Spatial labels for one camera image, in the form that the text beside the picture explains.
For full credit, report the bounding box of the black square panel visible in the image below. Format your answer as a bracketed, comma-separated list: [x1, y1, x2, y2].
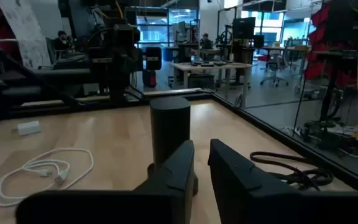
[321, 0, 358, 52]

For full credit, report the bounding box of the dark grey side desk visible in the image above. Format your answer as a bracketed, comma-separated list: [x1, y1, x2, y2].
[0, 67, 91, 97]

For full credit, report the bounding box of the grey office chair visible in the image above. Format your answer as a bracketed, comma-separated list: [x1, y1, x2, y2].
[259, 46, 290, 88]

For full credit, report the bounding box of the red black canister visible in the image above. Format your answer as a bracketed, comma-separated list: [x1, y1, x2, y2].
[142, 69, 158, 89]

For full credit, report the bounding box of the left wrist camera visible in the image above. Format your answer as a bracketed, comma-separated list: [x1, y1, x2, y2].
[114, 24, 141, 44]

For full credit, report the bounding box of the black monitor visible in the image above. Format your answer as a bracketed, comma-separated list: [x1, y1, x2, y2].
[232, 17, 257, 40]

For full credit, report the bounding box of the white wall charger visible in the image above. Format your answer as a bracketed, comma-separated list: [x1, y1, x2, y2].
[17, 120, 42, 136]

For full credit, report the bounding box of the black crate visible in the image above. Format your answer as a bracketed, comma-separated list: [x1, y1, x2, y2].
[187, 73, 216, 90]

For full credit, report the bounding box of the person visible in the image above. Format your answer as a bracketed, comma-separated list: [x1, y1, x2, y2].
[53, 30, 74, 52]
[199, 32, 213, 50]

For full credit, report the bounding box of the white USB cable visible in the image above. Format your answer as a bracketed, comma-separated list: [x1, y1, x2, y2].
[0, 147, 94, 208]

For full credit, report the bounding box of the white paper banner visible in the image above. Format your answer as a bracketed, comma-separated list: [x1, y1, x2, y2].
[0, 0, 52, 70]

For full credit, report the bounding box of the white floor power strip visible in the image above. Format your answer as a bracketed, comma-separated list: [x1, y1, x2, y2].
[326, 124, 358, 135]

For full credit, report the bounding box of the black standing desk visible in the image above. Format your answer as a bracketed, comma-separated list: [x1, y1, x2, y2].
[312, 49, 358, 125]

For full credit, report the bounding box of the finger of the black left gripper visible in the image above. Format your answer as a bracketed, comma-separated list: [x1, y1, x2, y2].
[88, 46, 114, 75]
[145, 47, 163, 71]

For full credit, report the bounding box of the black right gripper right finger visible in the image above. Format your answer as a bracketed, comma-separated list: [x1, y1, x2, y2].
[208, 139, 358, 224]

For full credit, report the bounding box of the black power strip cord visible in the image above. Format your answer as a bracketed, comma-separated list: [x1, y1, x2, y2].
[249, 151, 334, 191]

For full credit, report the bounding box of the white work table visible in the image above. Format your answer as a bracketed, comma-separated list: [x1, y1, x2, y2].
[172, 61, 254, 108]

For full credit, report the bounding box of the black tower power strip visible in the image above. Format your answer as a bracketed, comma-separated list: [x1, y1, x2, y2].
[147, 96, 192, 180]

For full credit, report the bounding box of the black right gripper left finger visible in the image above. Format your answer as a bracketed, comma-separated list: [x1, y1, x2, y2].
[16, 140, 199, 224]

